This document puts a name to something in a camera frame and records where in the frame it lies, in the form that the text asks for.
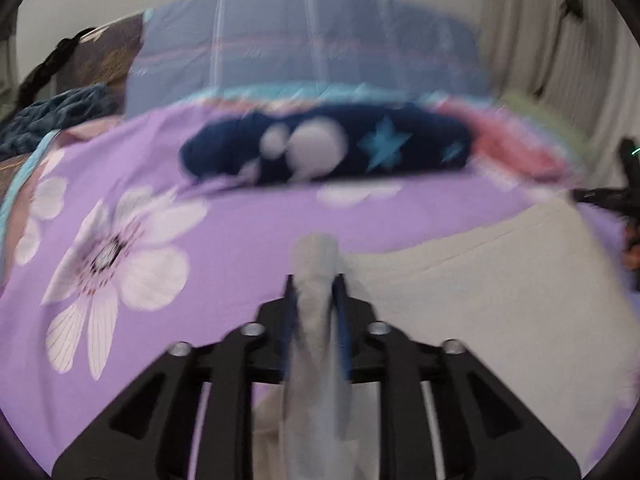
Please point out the green pillow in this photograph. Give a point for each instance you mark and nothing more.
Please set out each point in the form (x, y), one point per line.
(545, 117)

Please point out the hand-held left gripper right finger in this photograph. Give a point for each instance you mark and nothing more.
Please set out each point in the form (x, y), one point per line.
(343, 332)

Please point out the beige pleated curtain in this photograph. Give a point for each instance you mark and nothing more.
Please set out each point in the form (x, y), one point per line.
(540, 35)

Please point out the beige t-shirt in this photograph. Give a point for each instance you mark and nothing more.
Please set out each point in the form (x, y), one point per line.
(475, 285)

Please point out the navy star print blanket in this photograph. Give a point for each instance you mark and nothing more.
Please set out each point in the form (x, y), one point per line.
(325, 142)

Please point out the black garment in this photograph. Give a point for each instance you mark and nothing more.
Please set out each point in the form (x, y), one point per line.
(50, 65)

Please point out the purple floral bed sheet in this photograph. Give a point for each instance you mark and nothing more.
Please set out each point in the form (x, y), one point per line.
(225, 240)

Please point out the pink folded cloth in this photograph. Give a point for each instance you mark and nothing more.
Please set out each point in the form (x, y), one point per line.
(500, 145)

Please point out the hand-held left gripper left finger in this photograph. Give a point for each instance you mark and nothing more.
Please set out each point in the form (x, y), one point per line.
(287, 332)

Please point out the brown branch print pillow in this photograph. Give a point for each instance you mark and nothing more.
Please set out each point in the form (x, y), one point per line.
(110, 55)

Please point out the dark teal fleece blanket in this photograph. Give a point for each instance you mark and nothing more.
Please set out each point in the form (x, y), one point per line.
(60, 115)

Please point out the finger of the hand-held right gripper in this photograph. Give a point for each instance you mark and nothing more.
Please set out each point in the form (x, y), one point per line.
(597, 196)

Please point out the blue plaid pillow cover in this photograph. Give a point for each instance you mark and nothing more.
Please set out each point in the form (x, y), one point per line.
(310, 40)

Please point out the dark deer print quilt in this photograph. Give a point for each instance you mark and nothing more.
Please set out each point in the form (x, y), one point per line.
(12, 170)

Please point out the black floor lamp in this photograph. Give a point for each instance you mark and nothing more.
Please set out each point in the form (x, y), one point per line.
(570, 7)

